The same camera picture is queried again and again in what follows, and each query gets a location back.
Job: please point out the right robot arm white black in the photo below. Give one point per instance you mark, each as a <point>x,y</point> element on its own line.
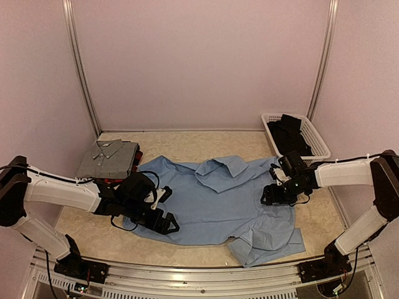
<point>294,177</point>

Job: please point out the right aluminium frame post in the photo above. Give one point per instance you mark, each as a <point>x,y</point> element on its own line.
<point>324,58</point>

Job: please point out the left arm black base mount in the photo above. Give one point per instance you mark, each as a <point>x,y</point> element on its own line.
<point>87,270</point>

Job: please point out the front aluminium rail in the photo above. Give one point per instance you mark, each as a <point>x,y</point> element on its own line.
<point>129,280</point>

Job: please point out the aluminium frame post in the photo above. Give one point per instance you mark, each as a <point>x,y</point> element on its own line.
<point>79,66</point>
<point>324,58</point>

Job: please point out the grey button shirt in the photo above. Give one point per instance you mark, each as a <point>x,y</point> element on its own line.
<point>100,150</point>

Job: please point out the left aluminium frame post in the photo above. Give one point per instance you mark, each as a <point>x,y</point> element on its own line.
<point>79,66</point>

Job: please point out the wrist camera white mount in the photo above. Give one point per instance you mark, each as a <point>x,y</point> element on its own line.
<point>278,174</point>
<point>162,194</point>

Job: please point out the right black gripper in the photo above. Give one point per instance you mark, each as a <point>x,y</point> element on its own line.
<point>273,196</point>

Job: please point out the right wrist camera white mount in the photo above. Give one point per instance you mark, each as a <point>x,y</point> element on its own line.
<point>278,174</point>

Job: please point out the red black plaid shirt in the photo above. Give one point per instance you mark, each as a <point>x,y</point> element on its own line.
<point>137,162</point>

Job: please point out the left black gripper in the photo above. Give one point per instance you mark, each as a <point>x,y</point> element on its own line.
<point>156,221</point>

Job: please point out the light blue long sleeve shirt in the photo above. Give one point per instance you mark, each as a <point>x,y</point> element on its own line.
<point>219,199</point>

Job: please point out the black shirt in basket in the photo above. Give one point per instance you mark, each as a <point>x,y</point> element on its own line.
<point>287,136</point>

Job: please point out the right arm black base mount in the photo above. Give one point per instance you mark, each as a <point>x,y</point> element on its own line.
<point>320,269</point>

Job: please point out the white plastic laundry basket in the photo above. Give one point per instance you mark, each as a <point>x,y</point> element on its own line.
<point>320,151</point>

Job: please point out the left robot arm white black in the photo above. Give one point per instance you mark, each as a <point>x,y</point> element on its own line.
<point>136,197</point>

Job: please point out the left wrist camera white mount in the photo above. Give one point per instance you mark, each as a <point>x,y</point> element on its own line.
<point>162,194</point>

